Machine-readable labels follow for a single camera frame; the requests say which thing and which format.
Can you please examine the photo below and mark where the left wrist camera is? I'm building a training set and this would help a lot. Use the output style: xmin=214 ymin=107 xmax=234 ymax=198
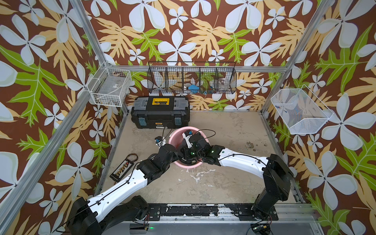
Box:
xmin=155 ymin=136 xmax=166 ymax=148

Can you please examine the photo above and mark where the black screwdriver bit case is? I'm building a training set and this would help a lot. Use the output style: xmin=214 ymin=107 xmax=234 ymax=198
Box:
xmin=110 ymin=153 xmax=138 ymax=183

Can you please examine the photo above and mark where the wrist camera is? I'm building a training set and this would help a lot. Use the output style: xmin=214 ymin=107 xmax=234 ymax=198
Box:
xmin=155 ymin=136 xmax=166 ymax=148
xmin=182 ymin=130 xmax=193 ymax=142

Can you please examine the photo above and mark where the white wire basket left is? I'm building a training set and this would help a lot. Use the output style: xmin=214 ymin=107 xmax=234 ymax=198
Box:
xmin=88 ymin=63 xmax=132 ymax=107

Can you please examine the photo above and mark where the black wire basket rear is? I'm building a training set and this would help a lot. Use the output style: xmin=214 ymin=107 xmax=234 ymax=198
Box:
xmin=146 ymin=61 xmax=237 ymax=95

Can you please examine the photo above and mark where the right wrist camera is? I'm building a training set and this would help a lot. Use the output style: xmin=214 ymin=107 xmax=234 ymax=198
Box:
xmin=182 ymin=130 xmax=193 ymax=142

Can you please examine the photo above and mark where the white wire basket right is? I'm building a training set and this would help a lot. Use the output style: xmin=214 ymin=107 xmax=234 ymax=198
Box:
xmin=271 ymin=85 xmax=334 ymax=135

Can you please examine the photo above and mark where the blue item in basket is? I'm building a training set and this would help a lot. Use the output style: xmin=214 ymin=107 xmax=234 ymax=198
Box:
xmin=188 ymin=85 xmax=200 ymax=93

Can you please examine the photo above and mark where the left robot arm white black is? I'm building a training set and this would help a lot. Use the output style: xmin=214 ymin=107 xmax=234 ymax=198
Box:
xmin=66 ymin=144 xmax=178 ymax=235

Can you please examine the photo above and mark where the black yellow toolbox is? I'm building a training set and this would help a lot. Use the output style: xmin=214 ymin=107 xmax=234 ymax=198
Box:
xmin=131 ymin=97 xmax=190 ymax=129

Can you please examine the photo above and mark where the white wire basket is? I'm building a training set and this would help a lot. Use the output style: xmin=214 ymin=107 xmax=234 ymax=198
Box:
xmin=88 ymin=63 xmax=132 ymax=107
xmin=271 ymin=85 xmax=334 ymax=135

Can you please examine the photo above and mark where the pink plastic bucket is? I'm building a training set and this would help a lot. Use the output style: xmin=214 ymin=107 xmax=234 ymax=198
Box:
xmin=168 ymin=126 xmax=209 ymax=169

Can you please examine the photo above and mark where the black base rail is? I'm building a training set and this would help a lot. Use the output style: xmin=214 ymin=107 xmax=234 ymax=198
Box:
xmin=143 ymin=202 xmax=279 ymax=221

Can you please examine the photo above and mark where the black cloth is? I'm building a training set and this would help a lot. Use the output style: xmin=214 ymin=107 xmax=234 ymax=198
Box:
xmin=175 ymin=156 xmax=201 ymax=166

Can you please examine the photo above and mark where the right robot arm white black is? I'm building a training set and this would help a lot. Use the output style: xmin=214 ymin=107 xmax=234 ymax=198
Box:
xmin=179 ymin=130 xmax=293 ymax=220

